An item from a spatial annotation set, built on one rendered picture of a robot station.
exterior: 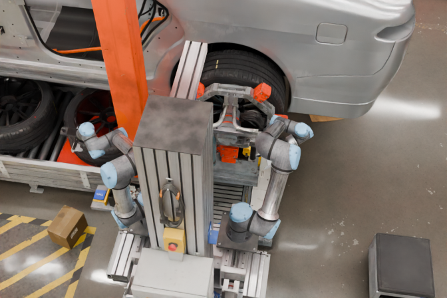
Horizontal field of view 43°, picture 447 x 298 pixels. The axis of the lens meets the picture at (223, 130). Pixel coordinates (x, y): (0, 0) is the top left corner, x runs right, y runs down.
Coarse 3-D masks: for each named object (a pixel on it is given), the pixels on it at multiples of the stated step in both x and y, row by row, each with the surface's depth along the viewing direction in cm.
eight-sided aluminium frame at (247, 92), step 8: (208, 88) 345; (216, 88) 340; (224, 88) 343; (232, 88) 342; (240, 88) 341; (248, 88) 340; (200, 96) 346; (208, 96) 344; (232, 96) 341; (240, 96) 340; (248, 96) 339; (256, 104) 344; (264, 104) 345; (272, 104) 351; (264, 112) 348; (272, 112) 348; (264, 128) 369; (216, 136) 381; (216, 144) 381; (224, 144) 380; (232, 144) 380; (240, 144) 378; (248, 144) 377
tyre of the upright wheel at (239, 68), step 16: (208, 64) 351; (224, 64) 346; (240, 64) 345; (256, 64) 349; (272, 64) 357; (208, 80) 346; (224, 80) 343; (240, 80) 341; (256, 80) 341; (272, 80) 350; (272, 96) 348
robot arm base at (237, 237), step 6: (228, 222) 313; (228, 228) 310; (228, 234) 311; (234, 234) 307; (240, 234) 306; (246, 234) 308; (252, 234) 313; (234, 240) 309; (240, 240) 308; (246, 240) 310
